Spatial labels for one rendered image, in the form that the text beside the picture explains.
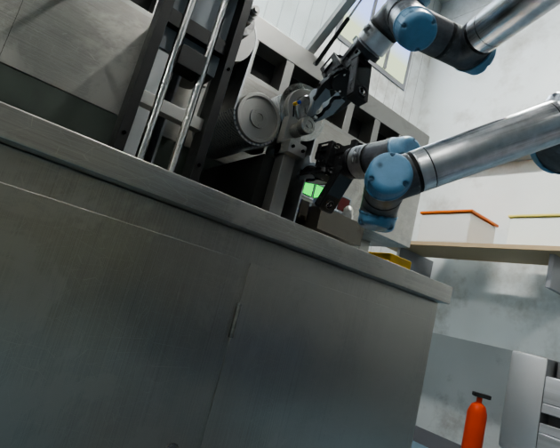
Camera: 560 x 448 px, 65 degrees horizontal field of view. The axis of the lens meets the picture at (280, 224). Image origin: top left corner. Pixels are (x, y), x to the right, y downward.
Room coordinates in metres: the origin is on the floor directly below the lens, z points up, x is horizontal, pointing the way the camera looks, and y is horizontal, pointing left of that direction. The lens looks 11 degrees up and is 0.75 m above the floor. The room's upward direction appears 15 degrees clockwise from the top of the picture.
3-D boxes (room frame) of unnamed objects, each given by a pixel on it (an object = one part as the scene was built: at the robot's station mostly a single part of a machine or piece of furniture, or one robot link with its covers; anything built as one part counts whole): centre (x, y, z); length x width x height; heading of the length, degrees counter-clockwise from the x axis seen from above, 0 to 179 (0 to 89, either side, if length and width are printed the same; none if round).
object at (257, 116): (1.09, 0.18, 1.18); 0.26 x 0.12 x 0.12; 33
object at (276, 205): (1.00, 0.02, 1.05); 0.06 x 0.05 x 0.31; 33
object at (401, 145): (0.86, -0.19, 1.11); 0.11 x 0.08 x 0.09; 34
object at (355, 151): (0.92, -0.14, 1.11); 0.08 x 0.05 x 0.08; 124
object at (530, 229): (2.87, -1.79, 1.68); 0.42 x 0.35 x 0.23; 35
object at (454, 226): (3.44, -1.40, 1.70); 0.48 x 0.40 x 0.27; 35
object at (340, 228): (1.28, -0.05, 1.00); 0.40 x 0.16 x 0.06; 33
